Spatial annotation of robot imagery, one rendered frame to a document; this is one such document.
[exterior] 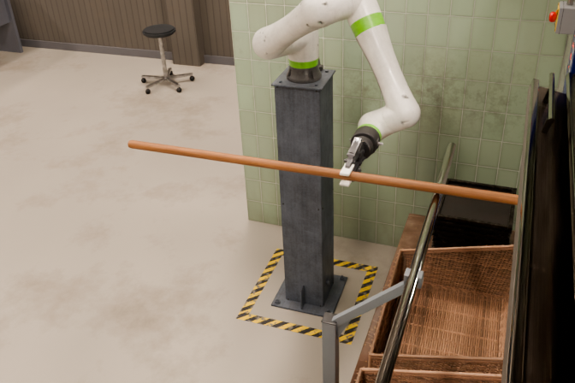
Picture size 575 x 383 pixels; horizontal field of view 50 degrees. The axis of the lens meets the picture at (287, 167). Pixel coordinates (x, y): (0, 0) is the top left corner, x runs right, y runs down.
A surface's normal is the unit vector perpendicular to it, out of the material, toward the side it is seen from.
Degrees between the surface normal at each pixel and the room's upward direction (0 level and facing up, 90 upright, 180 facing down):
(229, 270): 0
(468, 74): 90
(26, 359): 0
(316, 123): 90
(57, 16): 90
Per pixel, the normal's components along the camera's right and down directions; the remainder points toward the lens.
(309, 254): -0.33, 0.49
